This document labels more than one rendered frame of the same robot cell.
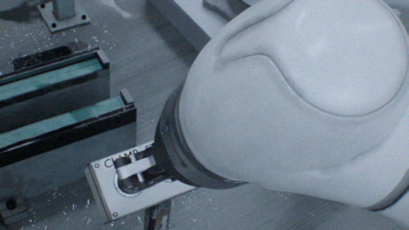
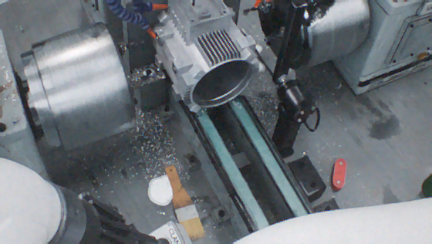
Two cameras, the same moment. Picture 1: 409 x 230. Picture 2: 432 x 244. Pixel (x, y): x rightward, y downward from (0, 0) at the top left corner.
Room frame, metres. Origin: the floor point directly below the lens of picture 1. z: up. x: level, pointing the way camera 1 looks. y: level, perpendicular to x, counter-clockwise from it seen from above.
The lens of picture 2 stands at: (0.54, -0.23, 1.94)
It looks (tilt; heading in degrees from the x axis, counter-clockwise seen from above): 56 degrees down; 93
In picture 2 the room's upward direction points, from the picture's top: 7 degrees clockwise
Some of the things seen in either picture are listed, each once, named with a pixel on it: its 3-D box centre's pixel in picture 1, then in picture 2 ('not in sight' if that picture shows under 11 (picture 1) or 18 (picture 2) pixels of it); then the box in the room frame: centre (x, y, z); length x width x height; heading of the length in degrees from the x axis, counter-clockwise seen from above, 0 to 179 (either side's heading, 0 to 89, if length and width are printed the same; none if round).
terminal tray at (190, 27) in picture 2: not in sight; (198, 13); (0.44, 0.60, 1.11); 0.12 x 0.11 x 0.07; 125
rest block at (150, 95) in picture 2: not in sight; (149, 86); (0.33, 0.56, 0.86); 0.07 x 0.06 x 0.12; 34
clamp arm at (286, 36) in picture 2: not in sight; (288, 45); (0.64, 0.54, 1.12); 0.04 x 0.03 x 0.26; 124
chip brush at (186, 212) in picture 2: not in sight; (182, 202); (0.47, 0.28, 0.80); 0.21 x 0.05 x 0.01; 118
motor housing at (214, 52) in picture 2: not in sight; (204, 52); (0.46, 0.57, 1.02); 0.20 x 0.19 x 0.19; 125
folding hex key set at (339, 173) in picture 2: not in sight; (339, 174); (0.85, 0.43, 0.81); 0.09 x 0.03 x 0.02; 85
